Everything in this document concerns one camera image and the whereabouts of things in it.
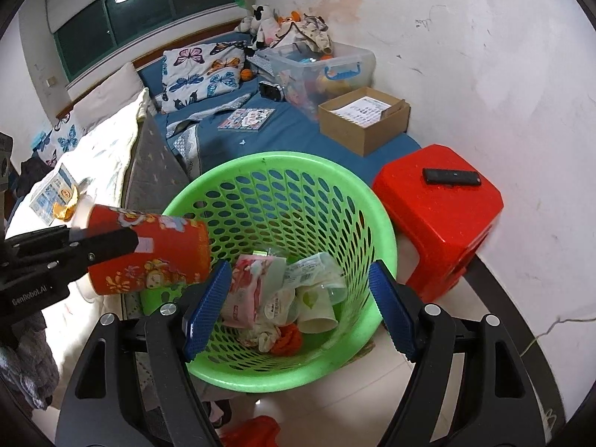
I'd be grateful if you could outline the beige patterned cloth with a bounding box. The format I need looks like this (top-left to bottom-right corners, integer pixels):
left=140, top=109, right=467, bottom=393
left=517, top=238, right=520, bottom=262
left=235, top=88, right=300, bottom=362
left=279, top=14, right=333, bottom=57

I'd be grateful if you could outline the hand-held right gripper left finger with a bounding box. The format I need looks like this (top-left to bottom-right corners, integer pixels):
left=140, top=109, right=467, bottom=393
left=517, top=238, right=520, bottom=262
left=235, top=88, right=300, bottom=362
left=55, top=260, right=232, bottom=447

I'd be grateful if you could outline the clear storage bin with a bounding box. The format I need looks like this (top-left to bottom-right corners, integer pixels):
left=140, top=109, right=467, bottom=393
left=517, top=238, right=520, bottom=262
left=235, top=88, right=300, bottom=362
left=254, top=41, right=377, bottom=122

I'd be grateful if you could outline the black device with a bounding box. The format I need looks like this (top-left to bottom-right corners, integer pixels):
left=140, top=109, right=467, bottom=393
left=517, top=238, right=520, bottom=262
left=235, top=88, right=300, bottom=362
left=258, top=81, right=285, bottom=102

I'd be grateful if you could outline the grey quilted pad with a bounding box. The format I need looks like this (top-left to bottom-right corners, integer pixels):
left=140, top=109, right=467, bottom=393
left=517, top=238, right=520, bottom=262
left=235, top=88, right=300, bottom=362
left=123, top=114, right=202, bottom=224

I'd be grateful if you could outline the clear plastic bottle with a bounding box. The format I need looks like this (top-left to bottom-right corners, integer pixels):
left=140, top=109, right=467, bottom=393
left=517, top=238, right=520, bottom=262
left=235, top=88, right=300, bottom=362
left=326, top=279, right=349, bottom=305

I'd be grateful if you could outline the colourful picture book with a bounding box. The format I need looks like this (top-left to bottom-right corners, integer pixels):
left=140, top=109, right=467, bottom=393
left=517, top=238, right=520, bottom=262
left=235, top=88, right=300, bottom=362
left=217, top=108, right=276, bottom=133

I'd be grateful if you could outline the white crumpled tissue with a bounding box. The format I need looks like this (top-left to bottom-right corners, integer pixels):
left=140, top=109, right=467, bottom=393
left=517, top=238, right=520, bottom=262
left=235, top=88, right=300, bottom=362
left=242, top=323, right=282, bottom=352

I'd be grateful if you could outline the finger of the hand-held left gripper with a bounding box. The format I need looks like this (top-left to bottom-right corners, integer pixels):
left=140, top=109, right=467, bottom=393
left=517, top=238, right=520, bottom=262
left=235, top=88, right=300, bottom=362
left=51, top=225, right=140, bottom=285

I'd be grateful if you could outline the cow plush toy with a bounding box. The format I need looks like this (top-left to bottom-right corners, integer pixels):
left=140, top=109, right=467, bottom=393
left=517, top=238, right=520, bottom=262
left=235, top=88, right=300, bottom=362
left=240, top=4, right=280, bottom=50

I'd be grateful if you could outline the red foam fruit net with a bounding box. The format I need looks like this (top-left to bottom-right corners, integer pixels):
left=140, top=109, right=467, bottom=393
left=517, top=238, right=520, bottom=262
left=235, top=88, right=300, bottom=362
left=270, top=323, right=303, bottom=358

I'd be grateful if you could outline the white printed quilt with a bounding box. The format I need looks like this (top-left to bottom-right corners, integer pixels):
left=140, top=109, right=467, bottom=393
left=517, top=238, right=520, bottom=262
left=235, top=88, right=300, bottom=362
left=4, top=88, right=152, bottom=331

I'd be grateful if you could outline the dark window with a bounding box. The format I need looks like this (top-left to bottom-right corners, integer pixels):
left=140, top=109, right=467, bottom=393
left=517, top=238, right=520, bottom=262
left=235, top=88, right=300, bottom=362
left=45, top=0, right=236, bottom=82

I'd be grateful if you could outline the white milk carton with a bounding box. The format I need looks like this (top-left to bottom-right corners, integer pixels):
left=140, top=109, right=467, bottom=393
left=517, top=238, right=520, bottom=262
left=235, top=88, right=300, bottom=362
left=29, top=164, right=77, bottom=226

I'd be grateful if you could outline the pink snack wrapper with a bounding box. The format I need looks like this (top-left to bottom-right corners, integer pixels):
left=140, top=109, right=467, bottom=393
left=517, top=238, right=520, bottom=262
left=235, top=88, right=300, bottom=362
left=220, top=254, right=288, bottom=329

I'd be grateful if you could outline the clear jelly cup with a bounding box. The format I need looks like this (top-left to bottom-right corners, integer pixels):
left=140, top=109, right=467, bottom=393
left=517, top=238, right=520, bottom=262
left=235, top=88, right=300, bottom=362
left=258, top=289, right=299, bottom=327

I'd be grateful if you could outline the red plastic stool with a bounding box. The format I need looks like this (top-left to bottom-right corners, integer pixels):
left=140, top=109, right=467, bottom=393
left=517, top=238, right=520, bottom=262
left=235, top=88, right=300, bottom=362
left=371, top=144, right=504, bottom=303

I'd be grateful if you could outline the white printed paper sheet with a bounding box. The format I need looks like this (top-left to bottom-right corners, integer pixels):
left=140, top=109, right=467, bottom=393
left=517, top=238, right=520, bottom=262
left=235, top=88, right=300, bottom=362
left=336, top=96, right=394, bottom=127

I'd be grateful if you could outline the grey pillow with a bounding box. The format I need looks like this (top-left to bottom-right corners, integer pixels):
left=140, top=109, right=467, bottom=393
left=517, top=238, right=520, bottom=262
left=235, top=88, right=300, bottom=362
left=72, top=61, right=150, bottom=126

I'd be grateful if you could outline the white printed plastic package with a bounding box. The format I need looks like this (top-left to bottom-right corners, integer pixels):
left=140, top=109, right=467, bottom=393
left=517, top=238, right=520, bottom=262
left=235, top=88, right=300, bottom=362
left=283, top=252, right=348, bottom=289

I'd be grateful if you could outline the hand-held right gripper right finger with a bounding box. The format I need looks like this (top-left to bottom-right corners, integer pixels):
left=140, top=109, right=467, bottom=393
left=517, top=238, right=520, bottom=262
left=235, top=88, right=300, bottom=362
left=368, top=260, right=549, bottom=447

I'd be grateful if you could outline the green plastic basket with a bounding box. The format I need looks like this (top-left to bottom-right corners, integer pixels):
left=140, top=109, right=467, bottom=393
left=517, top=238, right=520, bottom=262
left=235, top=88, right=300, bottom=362
left=140, top=151, right=399, bottom=393

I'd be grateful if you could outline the butterfly print pillow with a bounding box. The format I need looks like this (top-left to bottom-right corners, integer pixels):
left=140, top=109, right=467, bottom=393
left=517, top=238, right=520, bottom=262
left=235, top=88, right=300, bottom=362
left=161, top=41, right=247, bottom=113
left=32, top=111, right=89, bottom=168

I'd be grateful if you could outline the cardboard box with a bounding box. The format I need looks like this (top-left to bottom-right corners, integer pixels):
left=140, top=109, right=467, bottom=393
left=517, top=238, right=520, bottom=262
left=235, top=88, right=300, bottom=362
left=318, top=88, right=411, bottom=158

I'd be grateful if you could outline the dark clothes pile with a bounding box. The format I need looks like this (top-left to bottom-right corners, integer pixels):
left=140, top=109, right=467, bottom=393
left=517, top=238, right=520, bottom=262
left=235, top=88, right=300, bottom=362
left=14, top=156, right=59, bottom=196

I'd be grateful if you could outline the orange plastic scrap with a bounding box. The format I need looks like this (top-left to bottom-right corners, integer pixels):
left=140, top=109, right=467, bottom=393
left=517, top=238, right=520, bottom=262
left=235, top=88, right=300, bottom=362
left=52, top=186, right=82, bottom=222

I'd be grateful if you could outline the red printed cup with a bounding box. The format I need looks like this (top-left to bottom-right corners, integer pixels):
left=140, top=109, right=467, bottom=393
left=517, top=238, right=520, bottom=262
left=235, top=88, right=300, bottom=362
left=74, top=202, right=212, bottom=299

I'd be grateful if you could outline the blue bed sheet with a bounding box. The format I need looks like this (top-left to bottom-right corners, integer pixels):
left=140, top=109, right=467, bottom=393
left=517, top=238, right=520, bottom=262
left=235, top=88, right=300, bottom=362
left=135, top=32, right=422, bottom=187

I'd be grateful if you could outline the black remote control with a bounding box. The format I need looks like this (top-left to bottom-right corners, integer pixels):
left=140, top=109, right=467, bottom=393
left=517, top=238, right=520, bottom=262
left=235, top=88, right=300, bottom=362
left=422, top=168, right=481, bottom=188

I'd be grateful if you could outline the red crumpled bag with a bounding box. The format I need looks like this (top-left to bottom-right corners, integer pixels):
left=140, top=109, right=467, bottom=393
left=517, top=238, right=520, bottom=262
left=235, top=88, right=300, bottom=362
left=219, top=415, right=282, bottom=447

